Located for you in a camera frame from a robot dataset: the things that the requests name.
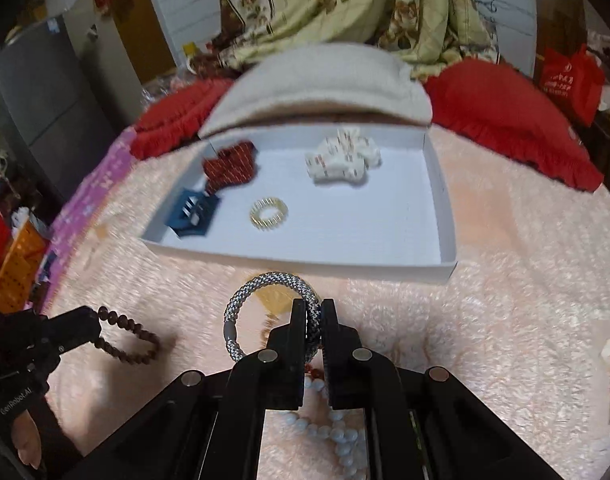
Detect grey braided bracelet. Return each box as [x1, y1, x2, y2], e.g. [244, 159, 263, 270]
[222, 272, 323, 363]

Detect red shopping bag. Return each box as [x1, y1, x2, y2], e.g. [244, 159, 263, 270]
[537, 45, 606, 128]

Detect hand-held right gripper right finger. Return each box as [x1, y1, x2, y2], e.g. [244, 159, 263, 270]
[321, 299, 568, 480]

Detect brown wooden door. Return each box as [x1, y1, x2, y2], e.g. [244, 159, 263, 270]
[114, 0, 178, 87]

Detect blue hair claw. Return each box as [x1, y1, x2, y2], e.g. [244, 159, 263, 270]
[166, 187, 220, 235]

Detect gold spiral hair tie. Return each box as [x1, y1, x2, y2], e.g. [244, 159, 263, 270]
[249, 197, 289, 232]

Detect red ruffled cushion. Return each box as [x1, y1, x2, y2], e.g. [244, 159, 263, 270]
[424, 58, 604, 193]
[131, 79, 236, 161]

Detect orange plastic basket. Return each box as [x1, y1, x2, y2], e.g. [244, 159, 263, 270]
[0, 220, 50, 313]

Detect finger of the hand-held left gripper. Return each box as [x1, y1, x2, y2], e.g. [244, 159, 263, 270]
[47, 306, 104, 356]

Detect grey refrigerator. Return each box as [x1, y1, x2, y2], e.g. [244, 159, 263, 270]
[0, 15, 118, 201]

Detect dark red hair scrunchie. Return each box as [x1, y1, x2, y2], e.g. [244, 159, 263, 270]
[202, 141, 258, 193]

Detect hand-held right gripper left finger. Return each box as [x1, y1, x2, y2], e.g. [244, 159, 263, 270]
[70, 299, 306, 480]

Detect dark brown bead bracelet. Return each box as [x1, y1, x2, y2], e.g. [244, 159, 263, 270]
[92, 306, 162, 366]

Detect floral checked quilt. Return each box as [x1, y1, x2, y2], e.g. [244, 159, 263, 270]
[190, 0, 500, 81]

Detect person's left hand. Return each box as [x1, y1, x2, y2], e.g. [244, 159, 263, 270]
[15, 415, 42, 470]

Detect white pillow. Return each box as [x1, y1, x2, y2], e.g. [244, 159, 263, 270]
[199, 44, 434, 138]

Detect white dotted hair claw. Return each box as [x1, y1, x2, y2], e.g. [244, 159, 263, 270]
[305, 130, 382, 187]

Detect purple floral sheet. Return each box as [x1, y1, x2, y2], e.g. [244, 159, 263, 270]
[40, 127, 140, 306]

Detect white bead bracelet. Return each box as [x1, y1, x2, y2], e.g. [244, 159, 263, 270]
[280, 379, 368, 480]

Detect white slatted headboard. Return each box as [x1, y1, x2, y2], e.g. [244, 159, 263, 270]
[145, 0, 538, 78]

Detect white cardboard tray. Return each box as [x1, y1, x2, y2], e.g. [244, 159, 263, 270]
[140, 124, 459, 283]

